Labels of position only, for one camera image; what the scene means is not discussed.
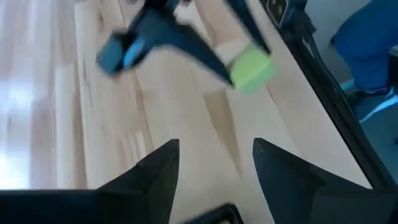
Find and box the small green cube block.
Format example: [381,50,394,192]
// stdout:
[228,43,277,96]

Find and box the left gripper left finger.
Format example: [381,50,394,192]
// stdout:
[0,138,181,224]

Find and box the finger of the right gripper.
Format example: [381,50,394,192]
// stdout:
[133,6,236,88]
[224,0,272,56]

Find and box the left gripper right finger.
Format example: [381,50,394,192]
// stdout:
[252,137,398,224]

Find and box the black aluminium table frame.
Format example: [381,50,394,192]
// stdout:
[259,0,397,190]

